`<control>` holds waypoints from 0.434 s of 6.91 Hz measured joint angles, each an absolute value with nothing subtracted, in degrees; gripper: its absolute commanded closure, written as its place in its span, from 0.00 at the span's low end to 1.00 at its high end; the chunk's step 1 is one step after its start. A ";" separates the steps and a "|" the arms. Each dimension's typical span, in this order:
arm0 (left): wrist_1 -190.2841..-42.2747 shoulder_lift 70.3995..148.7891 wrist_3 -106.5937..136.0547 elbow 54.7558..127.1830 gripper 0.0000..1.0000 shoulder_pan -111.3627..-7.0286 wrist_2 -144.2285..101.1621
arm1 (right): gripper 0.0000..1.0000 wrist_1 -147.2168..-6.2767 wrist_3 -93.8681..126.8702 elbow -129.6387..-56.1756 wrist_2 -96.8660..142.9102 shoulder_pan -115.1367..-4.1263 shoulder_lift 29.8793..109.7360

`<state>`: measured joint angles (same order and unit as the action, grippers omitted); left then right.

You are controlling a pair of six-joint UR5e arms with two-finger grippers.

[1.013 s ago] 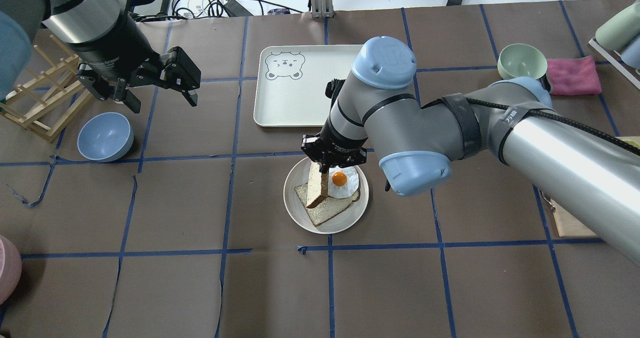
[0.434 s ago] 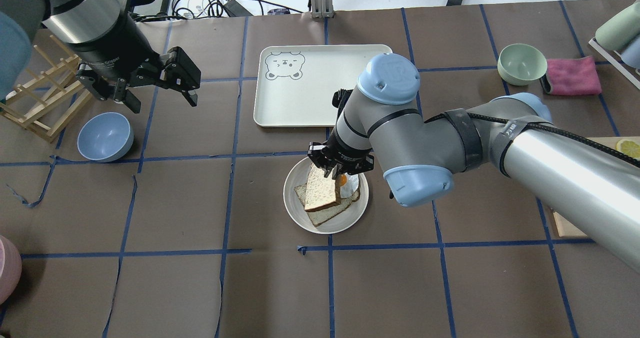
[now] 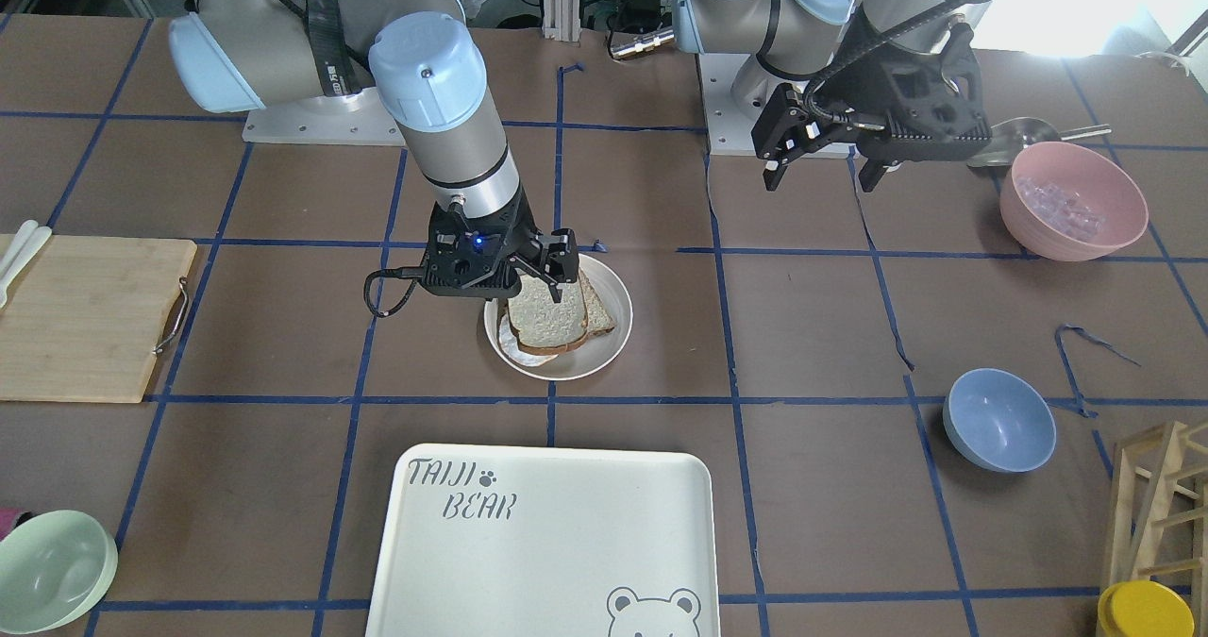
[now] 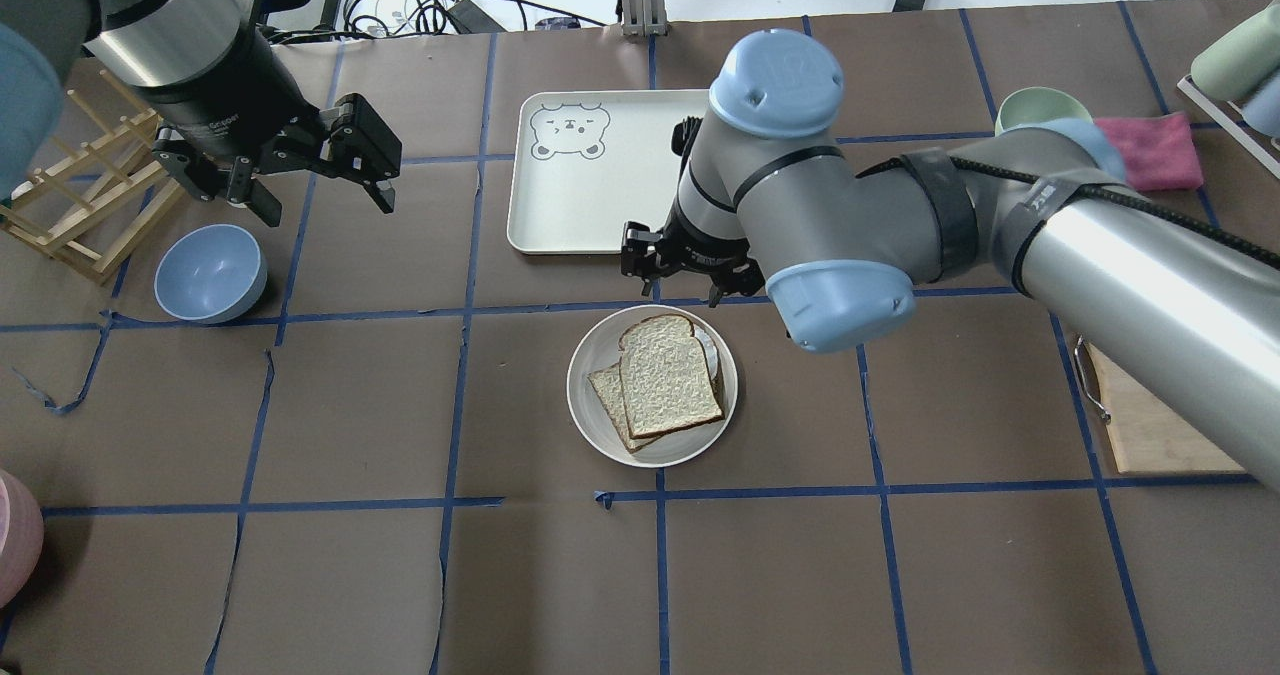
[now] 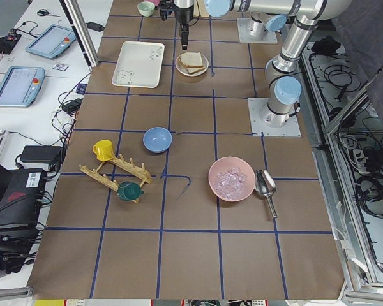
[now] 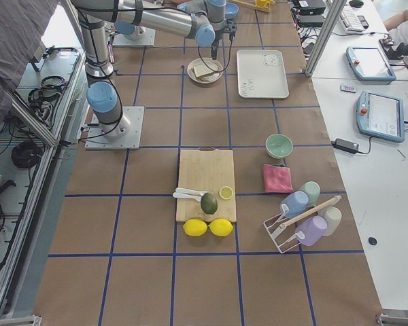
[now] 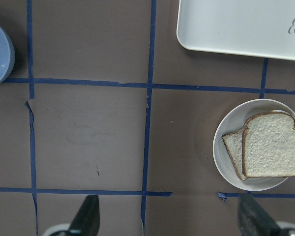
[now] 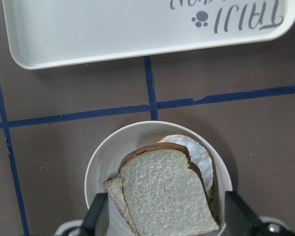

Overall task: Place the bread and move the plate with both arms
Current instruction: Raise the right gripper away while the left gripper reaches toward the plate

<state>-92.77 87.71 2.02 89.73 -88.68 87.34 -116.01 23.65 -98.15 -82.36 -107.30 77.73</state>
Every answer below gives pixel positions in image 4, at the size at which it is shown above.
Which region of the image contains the white wire cup rack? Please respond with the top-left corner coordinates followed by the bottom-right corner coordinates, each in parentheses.
top-left (1178, 74), bottom-right (1279, 181)

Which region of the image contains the green cup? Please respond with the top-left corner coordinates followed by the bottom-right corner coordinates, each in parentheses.
top-left (1190, 0), bottom-right (1279, 100)

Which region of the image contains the wooden cutting board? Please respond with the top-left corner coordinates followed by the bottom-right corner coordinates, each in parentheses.
top-left (1071, 336), bottom-right (1245, 476)

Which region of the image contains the wooden mug rack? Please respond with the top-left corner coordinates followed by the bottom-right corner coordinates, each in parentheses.
top-left (1, 65), bottom-right (186, 286)

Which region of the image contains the pink cloth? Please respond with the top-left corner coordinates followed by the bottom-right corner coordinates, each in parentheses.
top-left (1094, 113), bottom-right (1204, 193)

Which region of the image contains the pink bowl with ice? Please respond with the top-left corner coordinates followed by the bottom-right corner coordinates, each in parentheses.
top-left (1, 470), bottom-right (45, 608)

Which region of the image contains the blue bowl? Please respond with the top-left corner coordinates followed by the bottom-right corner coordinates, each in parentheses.
top-left (154, 223), bottom-right (269, 325)

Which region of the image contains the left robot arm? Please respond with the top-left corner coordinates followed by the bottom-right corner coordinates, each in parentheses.
top-left (3, 0), bottom-right (402, 227)

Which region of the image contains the white round plate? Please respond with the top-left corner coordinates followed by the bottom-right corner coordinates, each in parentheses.
top-left (566, 304), bottom-right (739, 468)

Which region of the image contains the light green bowl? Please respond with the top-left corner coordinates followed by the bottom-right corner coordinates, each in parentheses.
top-left (993, 86), bottom-right (1093, 136)

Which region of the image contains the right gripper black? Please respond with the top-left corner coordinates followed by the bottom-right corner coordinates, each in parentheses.
top-left (620, 210), bottom-right (765, 309)

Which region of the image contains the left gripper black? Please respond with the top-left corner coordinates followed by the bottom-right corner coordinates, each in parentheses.
top-left (152, 94), bottom-right (403, 228)

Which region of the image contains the bread slice from board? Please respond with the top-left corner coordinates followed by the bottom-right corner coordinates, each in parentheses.
top-left (620, 314), bottom-right (724, 441)

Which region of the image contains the bread slice on plate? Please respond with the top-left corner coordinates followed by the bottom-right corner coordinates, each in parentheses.
top-left (588, 362), bottom-right (660, 453)

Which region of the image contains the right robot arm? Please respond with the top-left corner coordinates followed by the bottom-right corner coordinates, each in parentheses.
top-left (620, 29), bottom-right (1279, 488)

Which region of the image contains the blue cup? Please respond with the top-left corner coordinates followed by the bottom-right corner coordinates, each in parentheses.
top-left (1242, 72), bottom-right (1280, 140)

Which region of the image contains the cream bear tray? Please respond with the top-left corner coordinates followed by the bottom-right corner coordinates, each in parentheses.
top-left (506, 90), bottom-right (708, 256)

